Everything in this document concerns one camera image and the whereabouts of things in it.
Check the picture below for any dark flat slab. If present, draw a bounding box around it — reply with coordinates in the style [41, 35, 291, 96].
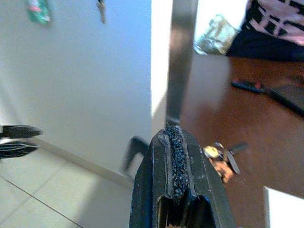
[269, 84, 304, 117]

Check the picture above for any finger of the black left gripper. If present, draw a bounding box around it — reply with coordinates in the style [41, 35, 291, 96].
[0, 141, 38, 160]
[0, 125, 43, 140]

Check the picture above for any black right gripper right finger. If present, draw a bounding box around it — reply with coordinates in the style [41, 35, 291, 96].
[175, 125, 236, 228]

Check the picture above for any person torso pink black shirt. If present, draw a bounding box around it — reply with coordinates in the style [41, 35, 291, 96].
[225, 0, 304, 62]

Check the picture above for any black keychain with key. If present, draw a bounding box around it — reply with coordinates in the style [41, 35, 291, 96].
[96, 0, 107, 24]

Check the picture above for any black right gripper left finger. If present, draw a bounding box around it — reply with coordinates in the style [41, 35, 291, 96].
[129, 127, 178, 228]

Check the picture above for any white paper sheet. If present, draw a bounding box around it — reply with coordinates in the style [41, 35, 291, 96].
[263, 186, 304, 228]

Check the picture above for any grey metal bar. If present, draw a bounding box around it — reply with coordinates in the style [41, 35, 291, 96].
[165, 0, 199, 125]

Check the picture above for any black remote control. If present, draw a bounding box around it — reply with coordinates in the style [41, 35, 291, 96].
[230, 80, 266, 95]

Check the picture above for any green plush toy keychain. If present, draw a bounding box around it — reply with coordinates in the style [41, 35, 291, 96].
[25, 0, 52, 24]

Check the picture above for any pale green plastic bag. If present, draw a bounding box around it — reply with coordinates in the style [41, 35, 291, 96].
[193, 14, 240, 57]

